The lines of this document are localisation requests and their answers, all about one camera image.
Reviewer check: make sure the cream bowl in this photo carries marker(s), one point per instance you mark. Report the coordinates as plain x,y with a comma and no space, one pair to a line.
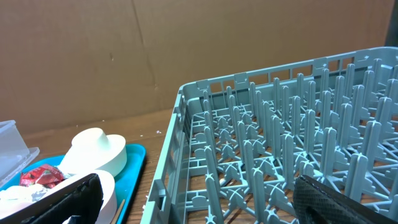
106,153

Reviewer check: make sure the grey dish rack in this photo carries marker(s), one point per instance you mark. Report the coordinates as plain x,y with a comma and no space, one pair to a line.
237,145

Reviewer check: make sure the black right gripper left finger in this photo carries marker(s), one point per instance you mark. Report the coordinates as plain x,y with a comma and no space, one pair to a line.
81,200

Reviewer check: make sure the teal serving tray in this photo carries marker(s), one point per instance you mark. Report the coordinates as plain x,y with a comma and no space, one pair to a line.
125,181

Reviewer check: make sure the red snack wrapper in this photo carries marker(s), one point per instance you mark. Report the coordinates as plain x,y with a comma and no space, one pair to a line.
45,175

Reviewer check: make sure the white upturned cup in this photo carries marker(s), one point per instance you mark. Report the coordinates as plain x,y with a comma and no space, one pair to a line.
93,139

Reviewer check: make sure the white napkin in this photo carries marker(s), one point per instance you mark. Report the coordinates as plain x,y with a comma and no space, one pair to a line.
17,197

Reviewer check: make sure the wooden chopstick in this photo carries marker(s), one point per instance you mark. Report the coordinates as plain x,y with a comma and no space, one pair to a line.
118,212

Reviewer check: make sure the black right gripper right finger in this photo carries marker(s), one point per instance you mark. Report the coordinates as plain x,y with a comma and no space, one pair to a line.
315,203

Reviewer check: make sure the clear plastic bin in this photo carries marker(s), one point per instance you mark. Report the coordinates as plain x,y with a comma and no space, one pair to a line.
11,140

